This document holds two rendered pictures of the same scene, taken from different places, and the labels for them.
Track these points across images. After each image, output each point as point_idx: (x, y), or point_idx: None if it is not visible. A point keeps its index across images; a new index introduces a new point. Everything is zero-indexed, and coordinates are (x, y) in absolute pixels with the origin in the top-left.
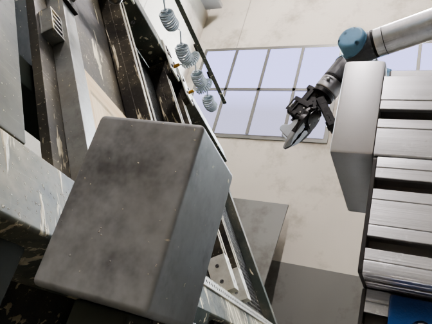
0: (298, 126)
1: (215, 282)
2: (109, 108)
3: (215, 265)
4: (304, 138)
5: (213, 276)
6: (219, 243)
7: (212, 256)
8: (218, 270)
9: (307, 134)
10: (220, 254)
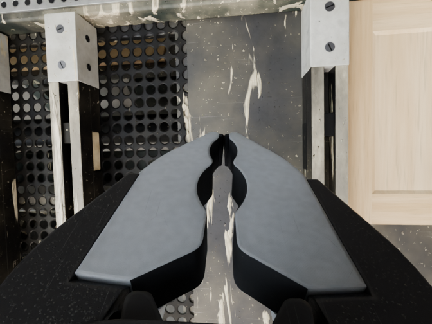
0: (361, 218)
1: (170, 4)
2: (431, 200)
3: (90, 69)
4: (90, 213)
5: (95, 57)
6: (80, 101)
7: (91, 87)
8: (89, 58)
9: (67, 265)
10: (81, 81)
